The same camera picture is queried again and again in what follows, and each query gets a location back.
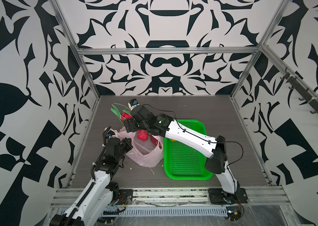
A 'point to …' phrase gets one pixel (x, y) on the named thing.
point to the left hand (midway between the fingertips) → (130, 136)
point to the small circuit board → (234, 213)
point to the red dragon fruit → (125, 114)
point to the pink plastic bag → (147, 153)
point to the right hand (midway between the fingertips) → (129, 117)
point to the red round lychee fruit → (142, 135)
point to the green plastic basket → (181, 163)
